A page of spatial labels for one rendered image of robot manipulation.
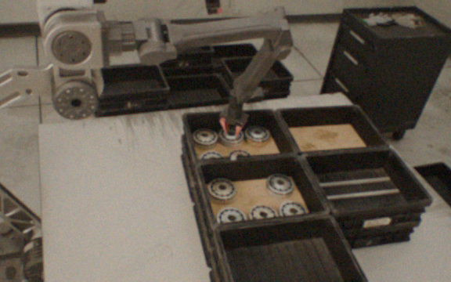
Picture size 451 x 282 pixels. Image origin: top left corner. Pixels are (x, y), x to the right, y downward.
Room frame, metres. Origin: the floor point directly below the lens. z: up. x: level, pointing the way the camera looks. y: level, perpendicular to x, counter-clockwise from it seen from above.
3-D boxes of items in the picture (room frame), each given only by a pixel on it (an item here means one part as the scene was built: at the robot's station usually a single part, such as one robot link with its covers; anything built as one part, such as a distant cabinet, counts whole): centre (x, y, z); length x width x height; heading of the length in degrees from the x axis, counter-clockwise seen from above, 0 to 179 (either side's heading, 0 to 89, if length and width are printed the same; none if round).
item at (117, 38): (1.03, 0.31, 1.45); 0.09 x 0.08 x 0.12; 24
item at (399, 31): (2.89, -1.01, 0.45); 0.60 x 0.45 x 0.90; 114
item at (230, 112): (1.47, -0.02, 0.98); 0.10 x 0.07 x 0.07; 70
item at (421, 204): (1.24, -0.51, 0.92); 0.40 x 0.30 x 0.02; 109
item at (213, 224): (1.11, -0.14, 0.92); 0.40 x 0.30 x 0.02; 109
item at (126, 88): (2.21, 0.61, 0.37); 0.40 x 0.30 x 0.45; 114
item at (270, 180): (1.22, -0.22, 0.86); 0.10 x 0.10 x 0.01
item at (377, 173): (1.24, -0.51, 0.87); 0.40 x 0.30 x 0.11; 109
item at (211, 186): (1.15, -0.01, 0.86); 0.10 x 0.10 x 0.01
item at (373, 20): (2.91, -0.87, 0.88); 0.25 x 0.19 x 0.03; 114
